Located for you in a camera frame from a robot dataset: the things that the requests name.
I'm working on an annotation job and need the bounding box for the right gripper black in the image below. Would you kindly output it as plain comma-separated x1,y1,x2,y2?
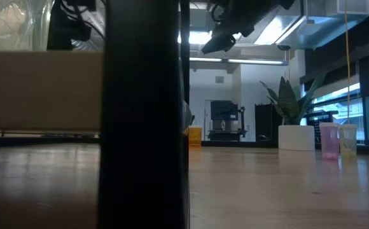
201,0,296,55

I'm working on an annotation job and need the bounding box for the large orange pill bottle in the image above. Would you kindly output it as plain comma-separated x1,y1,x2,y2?
189,125,203,148

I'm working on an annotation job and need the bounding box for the bright ceiling light panel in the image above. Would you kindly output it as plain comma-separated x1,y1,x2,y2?
178,30,214,45

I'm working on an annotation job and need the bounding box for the long ceiling tube light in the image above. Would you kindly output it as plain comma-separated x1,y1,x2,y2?
189,57,289,66

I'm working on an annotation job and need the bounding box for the black machine on stand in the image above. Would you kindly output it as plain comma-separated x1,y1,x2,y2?
207,100,248,142

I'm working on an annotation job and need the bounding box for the black cabinet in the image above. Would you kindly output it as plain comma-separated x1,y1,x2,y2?
254,103,282,143

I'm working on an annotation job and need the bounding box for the snake plant in white pot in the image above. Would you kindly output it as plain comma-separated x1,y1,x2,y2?
260,71,328,152

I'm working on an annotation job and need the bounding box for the black mesh chair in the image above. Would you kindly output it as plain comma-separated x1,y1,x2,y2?
305,110,340,144

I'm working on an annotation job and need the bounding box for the small pink pill bottle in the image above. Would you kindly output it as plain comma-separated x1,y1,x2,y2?
318,122,340,160

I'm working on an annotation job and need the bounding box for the small yellow pill bottle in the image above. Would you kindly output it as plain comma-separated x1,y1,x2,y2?
338,123,358,159

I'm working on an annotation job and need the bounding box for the large silver ventilation duct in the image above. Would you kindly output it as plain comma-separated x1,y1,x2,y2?
235,0,369,50

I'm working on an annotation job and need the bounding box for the yellow hanging cord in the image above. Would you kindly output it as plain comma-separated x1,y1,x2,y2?
344,0,351,125

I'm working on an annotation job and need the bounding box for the black aluminium table frame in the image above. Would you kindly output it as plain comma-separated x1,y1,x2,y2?
0,135,369,157

